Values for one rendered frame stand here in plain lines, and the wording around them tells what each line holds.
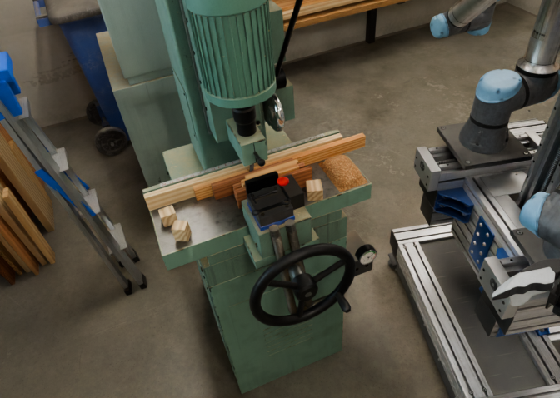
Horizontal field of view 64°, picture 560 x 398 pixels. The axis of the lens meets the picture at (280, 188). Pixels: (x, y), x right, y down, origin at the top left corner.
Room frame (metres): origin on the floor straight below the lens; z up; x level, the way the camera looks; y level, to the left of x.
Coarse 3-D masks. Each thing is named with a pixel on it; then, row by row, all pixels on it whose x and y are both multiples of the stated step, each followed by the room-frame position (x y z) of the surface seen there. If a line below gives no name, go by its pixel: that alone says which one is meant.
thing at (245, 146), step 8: (232, 120) 1.04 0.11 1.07; (232, 128) 1.00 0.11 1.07; (232, 136) 0.99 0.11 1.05; (240, 136) 0.97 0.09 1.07; (256, 136) 0.96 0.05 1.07; (232, 144) 1.01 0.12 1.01; (240, 144) 0.93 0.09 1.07; (248, 144) 0.93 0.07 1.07; (256, 144) 0.94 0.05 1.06; (264, 144) 0.94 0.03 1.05; (240, 152) 0.94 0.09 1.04; (248, 152) 0.93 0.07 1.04; (264, 152) 0.94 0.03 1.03; (248, 160) 0.93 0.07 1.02; (256, 160) 0.93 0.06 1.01
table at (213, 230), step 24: (312, 168) 1.01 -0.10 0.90; (336, 192) 0.89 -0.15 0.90; (360, 192) 0.91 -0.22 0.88; (192, 216) 0.85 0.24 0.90; (216, 216) 0.85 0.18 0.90; (240, 216) 0.84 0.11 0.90; (312, 216) 0.86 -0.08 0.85; (168, 240) 0.78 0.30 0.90; (192, 240) 0.77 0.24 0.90; (216, 240) 0.77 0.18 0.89; (240, 240) 0.79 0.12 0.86; (312, 240) 0.76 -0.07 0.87; (168, 264) 0.73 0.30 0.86; (264, 264) 0.71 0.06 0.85
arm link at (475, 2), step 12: (468, 0) 1.30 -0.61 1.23; (480, 0) 1.27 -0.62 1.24; (492, 0) 1.25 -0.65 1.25; (444, 12) 1.42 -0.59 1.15; (456, 12) 1.34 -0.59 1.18; (468, 12) 1.31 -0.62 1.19; (480, 12) 1.30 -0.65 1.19; (432, 24) 1.41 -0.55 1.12; (444, 24) 1.37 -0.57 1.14; (456, 24) 1.35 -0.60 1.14; (468, 24) 1.39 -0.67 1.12; (444, 36) 1.37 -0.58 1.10
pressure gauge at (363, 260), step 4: (368, 244) 0.87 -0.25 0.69; (360, 248) 0.86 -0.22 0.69; (364, 248) 0.86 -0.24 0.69; (368, 248) 0.86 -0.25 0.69; (372, 248) 0.86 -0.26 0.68; (356, 252) 0.86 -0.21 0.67; (360, 252) 0.85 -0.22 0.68; (364, 252) 0.84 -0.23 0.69; (368, 252) 0.85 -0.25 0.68; (372, 252) 0.85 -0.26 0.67; (376, 252) 0.85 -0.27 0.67; (356, 256) 0.86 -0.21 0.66; (360, 256) 0.84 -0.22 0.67; (364, 256) 0.84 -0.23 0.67; (372, 256) 0.85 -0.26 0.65; (376, 256) 0.85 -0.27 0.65; (360, 260) 0.84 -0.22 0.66; (364, 260) 0.84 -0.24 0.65; (368, 260) 0.85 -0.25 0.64; (372, 260) 0.85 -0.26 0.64; (364, 264) 0.84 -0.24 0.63
